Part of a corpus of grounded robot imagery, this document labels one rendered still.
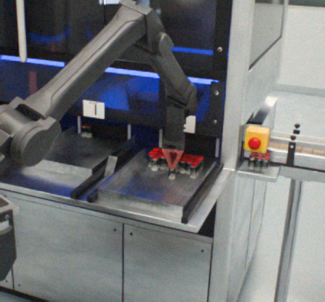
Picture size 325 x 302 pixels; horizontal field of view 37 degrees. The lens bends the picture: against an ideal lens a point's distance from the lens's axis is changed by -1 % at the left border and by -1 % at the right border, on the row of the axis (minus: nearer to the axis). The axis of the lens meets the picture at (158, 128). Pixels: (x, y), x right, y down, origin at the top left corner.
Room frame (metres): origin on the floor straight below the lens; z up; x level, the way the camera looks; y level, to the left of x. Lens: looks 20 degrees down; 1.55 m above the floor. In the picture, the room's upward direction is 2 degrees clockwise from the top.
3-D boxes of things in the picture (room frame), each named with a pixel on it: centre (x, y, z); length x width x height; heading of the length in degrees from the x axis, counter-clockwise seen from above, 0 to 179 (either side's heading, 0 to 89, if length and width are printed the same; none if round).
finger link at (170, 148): (1.41, -0.05, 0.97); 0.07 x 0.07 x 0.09; 84
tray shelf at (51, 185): (1.47, 0.13, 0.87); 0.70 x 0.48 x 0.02; 70
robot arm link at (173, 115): (1.42, -0.05, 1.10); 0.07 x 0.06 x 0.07; 150
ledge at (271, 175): (1.53, -0.36, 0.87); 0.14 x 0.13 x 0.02; 160
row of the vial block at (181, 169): (1.47, -0.05, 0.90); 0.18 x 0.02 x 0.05; 69
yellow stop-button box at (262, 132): (1.50, -0.33, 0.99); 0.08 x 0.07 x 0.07; 160
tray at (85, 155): (1.59, 0.27, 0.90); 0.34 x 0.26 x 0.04; 160
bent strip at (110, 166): (1.38, 0.17, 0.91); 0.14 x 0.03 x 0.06; 160
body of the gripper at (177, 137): (1.41, -0.05, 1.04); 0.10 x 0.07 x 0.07; 174
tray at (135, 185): (1.37, -0.01, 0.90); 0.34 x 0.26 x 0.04; 159
